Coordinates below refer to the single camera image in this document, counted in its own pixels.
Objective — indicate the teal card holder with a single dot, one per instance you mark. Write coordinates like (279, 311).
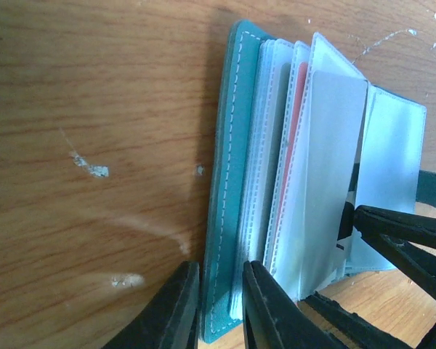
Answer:
(356, 144)

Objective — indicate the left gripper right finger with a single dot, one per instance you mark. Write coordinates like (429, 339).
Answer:
(272, 320)

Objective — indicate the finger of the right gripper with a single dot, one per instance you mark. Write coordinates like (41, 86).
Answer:
(362, 333)
(398, 237)

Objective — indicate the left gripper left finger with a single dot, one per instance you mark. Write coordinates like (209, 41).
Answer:
(170, 319)

